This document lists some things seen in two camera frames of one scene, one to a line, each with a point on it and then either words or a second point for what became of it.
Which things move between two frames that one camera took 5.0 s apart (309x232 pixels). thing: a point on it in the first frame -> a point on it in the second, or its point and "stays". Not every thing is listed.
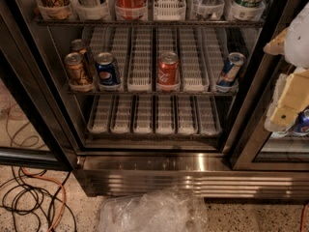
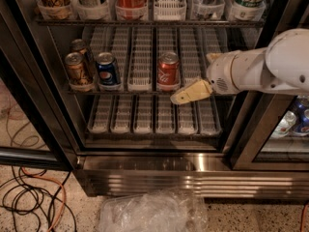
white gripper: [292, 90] -> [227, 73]
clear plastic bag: [167, 210] stays
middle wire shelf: [209, 94] stays
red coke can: [168, 68] stays
